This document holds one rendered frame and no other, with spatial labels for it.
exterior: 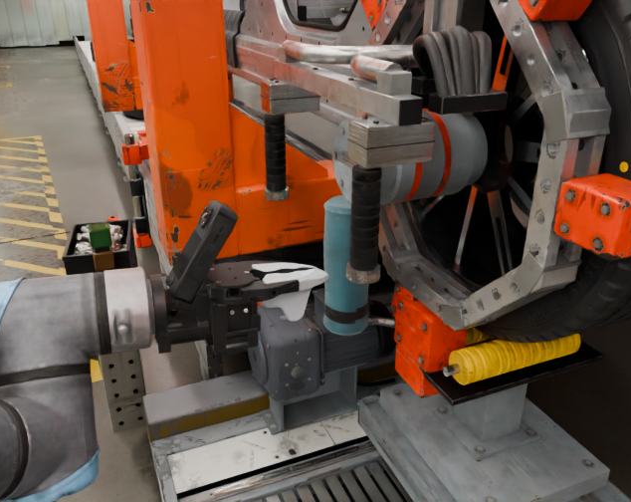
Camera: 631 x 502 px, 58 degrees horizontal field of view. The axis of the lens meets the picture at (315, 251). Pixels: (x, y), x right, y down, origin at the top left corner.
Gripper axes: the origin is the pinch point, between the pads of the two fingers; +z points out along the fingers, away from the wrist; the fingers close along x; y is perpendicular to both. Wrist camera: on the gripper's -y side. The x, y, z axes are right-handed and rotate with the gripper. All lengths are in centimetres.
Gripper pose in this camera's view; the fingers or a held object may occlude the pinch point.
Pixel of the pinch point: (317, 271)
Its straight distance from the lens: 70.5
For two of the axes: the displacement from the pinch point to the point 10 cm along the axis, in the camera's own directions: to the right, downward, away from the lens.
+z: 9.3, -0.9, 3.5
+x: 3.6, 3.2, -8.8
